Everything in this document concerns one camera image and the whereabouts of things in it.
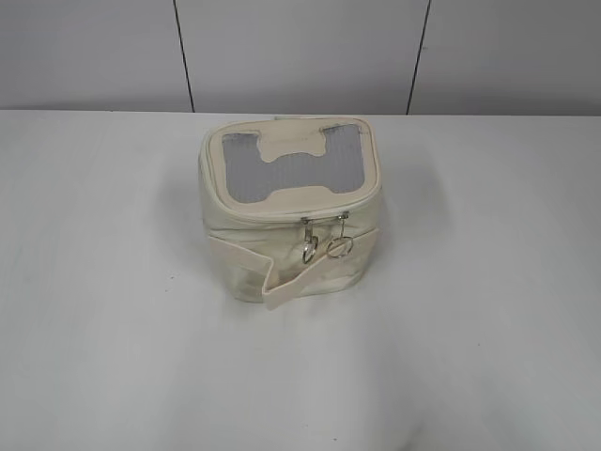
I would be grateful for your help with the silver ring zipper pull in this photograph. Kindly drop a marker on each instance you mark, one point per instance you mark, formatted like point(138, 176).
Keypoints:
point(341, 245)
point(310, 241)

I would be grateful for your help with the cream canvas zipper bag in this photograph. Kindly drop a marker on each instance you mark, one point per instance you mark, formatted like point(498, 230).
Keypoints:
point(258, 179)

